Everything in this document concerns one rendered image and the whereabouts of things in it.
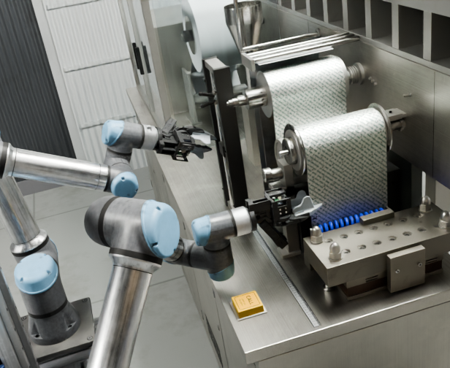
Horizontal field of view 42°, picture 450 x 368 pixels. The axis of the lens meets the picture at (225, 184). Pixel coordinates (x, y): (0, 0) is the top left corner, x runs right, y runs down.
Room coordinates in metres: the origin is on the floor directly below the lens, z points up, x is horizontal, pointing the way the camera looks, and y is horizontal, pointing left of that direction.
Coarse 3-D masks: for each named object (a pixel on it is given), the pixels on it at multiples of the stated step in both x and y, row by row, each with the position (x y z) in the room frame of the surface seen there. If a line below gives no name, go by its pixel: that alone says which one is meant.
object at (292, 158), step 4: (284, 140) 1.45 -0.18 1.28; (288, 140) 1.44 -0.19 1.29; (292, 140) 1.44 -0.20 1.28; (284, 144) 1.46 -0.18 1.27; (288, 144) 1.43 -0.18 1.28; (292, 144) 1.43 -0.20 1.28; (284, 148) 1.46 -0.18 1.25; (288, 148) 1.43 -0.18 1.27; (292, 148) 1.42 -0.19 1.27; (296, 148) 1.42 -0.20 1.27; (292, 152) 1.41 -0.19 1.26; (296, 152) 1.42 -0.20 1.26; (284, 156) 1.47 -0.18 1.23; (288, 156) 1.45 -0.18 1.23; (292, 156) 1.41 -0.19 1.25; (296, 156) 1.41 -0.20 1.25; (288, 160) 1.44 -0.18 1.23; (292, 160) 1.41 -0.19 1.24; (296, 160) 1.42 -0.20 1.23
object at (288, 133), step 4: (384, 120) 1.46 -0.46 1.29; (384, 124) 1.45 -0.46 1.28; (288, 132) 1.47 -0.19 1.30; (292, 132) 1.44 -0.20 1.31; (288, 136) 1.47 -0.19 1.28; (292, 136) 1.44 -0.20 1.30; (296, 140) 1.41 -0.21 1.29; (296, 144) 1.41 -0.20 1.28; (300, 156) 1.40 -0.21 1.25; (300, 160) 1.40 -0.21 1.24; (292, 164) 1.46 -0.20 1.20; (296, 164) 1.43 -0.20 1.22; (300, 164) 1.40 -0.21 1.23; (296, 168) 1.43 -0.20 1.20
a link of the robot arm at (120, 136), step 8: (112, 120) 1.61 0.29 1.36; (120, 120) 1.63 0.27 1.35; (104, 128) 1.60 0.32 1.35; (112, 128) 1.58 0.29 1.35; (120, 128) 1.59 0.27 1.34; (128, 128) 1.60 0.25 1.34; (136, 128) 1.61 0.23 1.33; (144, 128) 1.62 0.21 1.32; (104, 136) 1.59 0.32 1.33; (112, 136) 1.57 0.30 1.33; (120, 136) 1.57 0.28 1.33; (128, 136) 1.58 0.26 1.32; (136, 136) 1.59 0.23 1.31; (144, 136) 1.60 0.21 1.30; (104, 144) 1.58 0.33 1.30; (112, 144) 1.57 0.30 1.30; (120, 144) 1.58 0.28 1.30; (128, 144) 1.58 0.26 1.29; (136, 144) 1.59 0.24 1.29; (120, 152) 1.58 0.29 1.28; (128, 152) 1.59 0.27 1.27
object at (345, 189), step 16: (352, 160) 1.42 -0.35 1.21; (368, 160) 1.43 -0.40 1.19; (384, 160) 1.44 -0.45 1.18; (320, 176) 1.40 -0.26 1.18; (336, 176) 1.41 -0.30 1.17; (352, 176) 1.42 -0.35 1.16; (368, 176) 1.43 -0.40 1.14; (384, 176) 1.44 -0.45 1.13; (320, 192) 1.40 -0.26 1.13; (336, 192) 1.41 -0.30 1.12; (352, 192) 1.42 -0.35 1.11; (368, 192) 1.43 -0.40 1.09; (384, 192) 1.44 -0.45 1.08; (320, 208) 1.40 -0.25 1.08; (336, 208) 1.41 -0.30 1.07; (352, 208) 1.42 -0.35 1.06; (368, 208) 1.43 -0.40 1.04; (384, 208) 1.44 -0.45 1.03
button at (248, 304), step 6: (246, 294) 1.28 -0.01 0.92; (252, 294) 1.27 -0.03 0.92; (234, 300) 1.26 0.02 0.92; (240, 300) 1.26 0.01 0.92; (246, 300) 1.25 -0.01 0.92; (252, 300) 1.25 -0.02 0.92; (258, 300) 1.24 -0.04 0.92; (234, 306) 1.24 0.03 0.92; (240, 306) 1.23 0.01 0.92; (246, 306) 1.23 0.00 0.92; (252, 306) 1.22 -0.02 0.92; (258, 306) 1.22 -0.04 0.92; (240, 312) 1.21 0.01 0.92; (246, 312) 1.21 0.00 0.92; (252, 312) 1.22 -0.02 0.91; (258, 312) 1.22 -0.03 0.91
